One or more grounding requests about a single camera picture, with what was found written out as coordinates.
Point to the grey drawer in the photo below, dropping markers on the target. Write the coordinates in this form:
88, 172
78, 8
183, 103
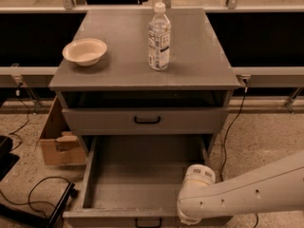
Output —
145, 121
134, 181

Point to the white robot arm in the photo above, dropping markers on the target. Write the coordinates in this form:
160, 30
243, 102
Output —
275, 187

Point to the grey top drawer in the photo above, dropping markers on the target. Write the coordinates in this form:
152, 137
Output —
145, 121

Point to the grey drawer cabinet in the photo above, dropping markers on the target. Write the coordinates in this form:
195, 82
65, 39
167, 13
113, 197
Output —
199, 75

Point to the brown cardboard box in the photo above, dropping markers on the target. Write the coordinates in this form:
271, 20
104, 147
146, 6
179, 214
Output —
58, 144

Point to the clear plastic water bottle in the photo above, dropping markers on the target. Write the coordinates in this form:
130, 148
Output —
159, 38

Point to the white bowl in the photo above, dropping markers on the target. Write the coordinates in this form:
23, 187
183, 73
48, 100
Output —
85, 52

